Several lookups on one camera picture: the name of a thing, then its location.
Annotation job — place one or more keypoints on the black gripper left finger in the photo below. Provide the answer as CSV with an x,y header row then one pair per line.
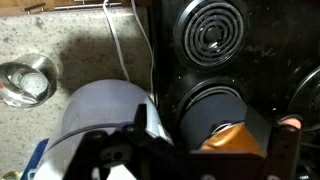
x,y
141,116

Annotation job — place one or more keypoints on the small black coil burner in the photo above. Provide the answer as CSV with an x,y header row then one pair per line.
x,y
213,33

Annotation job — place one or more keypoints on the orange rounded object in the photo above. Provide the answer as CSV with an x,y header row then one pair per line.
x,y
292,122

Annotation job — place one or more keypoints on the shiny orange bag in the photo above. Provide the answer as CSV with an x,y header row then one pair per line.
x,y
233,141

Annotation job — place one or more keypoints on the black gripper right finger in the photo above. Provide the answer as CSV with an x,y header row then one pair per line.
x,y
258,128

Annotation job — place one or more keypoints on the large black coil burner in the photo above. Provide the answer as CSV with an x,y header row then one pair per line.
x,y
200,90
308,96

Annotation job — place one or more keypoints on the black electric stove top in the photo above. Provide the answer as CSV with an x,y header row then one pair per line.
x,y
270,50

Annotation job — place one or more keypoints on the dark round pan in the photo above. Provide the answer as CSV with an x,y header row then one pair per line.
x,y
213,115

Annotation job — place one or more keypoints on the blue plastic object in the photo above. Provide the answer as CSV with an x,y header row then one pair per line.
x,y
36,156

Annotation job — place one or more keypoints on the wooden cabinet front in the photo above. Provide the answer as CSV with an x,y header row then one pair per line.
x,y
13,5

